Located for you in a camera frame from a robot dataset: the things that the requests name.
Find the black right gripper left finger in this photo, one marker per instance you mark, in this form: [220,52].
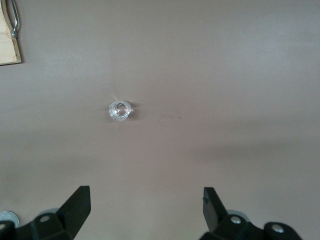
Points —
[72,212]

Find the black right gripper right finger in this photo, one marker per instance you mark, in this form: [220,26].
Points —
[212,212]

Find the clear glass measuring cup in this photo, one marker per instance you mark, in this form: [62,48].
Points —
[120,111]

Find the olive green bottle clear base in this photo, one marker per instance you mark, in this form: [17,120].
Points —
[8,216]

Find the wooden cutting board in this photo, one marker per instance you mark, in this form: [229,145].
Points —
[5,50]

